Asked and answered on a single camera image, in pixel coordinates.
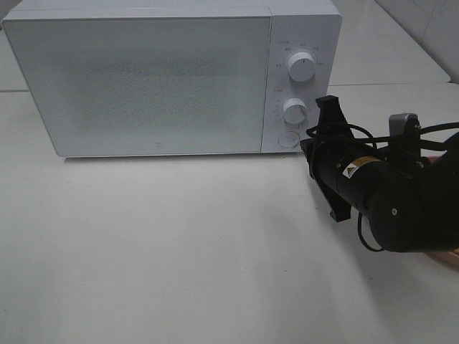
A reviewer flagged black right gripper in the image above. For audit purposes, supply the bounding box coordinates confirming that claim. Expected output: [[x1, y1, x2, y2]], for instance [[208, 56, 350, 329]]
[[301, 96, 354, 222]]

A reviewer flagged round door release button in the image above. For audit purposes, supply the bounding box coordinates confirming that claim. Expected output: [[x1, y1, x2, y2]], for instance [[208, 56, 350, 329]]
[[278, 131, 301, 148]]

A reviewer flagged pink round plate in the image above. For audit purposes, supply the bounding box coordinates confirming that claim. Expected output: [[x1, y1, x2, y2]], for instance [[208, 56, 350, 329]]
[[422, 153, 458, 269]]

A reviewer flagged white microwave door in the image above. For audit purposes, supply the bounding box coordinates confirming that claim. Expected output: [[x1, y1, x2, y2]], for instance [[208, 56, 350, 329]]
[[4, 17, 270, 157]]

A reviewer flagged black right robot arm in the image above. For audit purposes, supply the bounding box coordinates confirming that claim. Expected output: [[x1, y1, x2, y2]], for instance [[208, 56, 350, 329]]
[[301, 95, 458, 252]]

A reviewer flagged lower white microwave knob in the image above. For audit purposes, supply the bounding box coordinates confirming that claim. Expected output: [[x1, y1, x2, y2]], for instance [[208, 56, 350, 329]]
[[283, 98, 307, 125]]

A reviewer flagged white microwave knob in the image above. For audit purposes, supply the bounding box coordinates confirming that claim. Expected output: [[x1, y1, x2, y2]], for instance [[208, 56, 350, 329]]
[[283, 98, 307, 125], [287, 50, 317, 82]]

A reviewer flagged upper white microwave knob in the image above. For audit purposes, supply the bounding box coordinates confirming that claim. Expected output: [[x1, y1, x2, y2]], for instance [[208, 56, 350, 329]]
[[287, 50, 317, 82]]

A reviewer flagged white microwave oven body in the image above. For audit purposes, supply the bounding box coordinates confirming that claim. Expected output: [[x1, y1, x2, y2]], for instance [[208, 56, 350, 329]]
[[1, 1, 342, 156]]

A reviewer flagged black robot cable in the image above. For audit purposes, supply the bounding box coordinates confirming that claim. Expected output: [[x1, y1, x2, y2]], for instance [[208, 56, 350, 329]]
[[304, 121, 459, 253]]

